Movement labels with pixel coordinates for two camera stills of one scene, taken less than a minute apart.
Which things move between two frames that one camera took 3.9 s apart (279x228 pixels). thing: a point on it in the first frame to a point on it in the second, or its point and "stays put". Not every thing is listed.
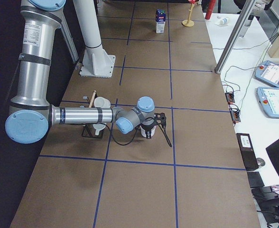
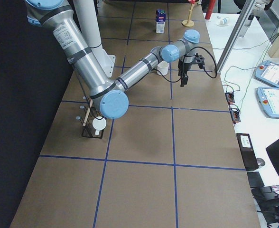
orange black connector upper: x=230 y=97 stays put
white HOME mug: x=98 y=127 stays put
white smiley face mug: x=143 y=131 to x=162 y=67
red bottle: x=210 y=6 stays put
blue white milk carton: x=160 y=20 stays put
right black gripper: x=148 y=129 to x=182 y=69
